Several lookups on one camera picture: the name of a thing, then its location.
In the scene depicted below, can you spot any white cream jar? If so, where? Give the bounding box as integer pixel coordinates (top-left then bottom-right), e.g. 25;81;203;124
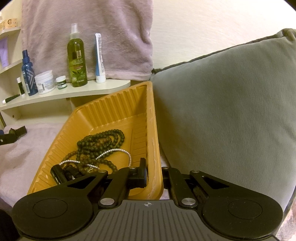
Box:
35;70;55;94

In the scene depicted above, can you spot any brown wooden bead necklace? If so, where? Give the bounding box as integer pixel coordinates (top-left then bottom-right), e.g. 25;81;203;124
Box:
60;136;112;167

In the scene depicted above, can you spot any small wooden box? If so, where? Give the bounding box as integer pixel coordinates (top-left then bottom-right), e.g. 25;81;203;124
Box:
0;18;18;32

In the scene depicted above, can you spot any dark green tube white cap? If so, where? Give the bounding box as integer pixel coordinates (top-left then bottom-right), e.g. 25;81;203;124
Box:
3;94;20;104

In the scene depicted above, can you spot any black white lip balm stick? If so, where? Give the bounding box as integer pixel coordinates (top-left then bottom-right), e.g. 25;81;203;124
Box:
16;77;25;96

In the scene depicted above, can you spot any grey cushion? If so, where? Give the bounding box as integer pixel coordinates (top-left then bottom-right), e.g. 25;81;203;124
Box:
151;29;295;208

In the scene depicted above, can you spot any purple bottle on shelf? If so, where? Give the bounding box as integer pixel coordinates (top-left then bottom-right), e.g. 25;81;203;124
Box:
0;38;9;68

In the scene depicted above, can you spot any blue spray bottle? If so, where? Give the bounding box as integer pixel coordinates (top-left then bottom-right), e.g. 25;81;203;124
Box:
22;50;38;96

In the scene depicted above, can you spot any dark green bead necklace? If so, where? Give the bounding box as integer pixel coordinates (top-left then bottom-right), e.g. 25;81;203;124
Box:
76;128;125;173

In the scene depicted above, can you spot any lilac fleece blanket hanging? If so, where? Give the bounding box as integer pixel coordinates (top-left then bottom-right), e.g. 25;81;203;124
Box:
22;1;153;81

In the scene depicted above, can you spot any small green-label jar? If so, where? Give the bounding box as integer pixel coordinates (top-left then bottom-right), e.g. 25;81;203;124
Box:
56;75;67;90

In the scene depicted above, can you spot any blue white tube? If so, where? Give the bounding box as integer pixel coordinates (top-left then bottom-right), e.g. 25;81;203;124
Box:
95;33;106;83

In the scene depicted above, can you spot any cream wooden shelf unit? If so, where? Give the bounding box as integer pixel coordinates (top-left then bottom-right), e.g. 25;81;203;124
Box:
1;26;130;127

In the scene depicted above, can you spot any lilac fleece bed cover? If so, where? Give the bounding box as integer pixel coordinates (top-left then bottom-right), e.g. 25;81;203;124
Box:
1;123;63;213

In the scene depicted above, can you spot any white pearl necklace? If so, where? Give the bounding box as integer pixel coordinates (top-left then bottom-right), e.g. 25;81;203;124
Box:
59;148;132;170

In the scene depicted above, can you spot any green olive spray bottle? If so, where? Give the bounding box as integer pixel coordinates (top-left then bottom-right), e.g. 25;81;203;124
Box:
67;23;88;87

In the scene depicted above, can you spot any orange ribbed plastic tray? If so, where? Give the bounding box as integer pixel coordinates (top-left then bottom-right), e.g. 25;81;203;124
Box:
29;81;163;200

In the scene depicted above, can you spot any black digital wristwatch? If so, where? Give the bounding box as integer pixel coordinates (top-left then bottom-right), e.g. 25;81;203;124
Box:
50;165;82;185

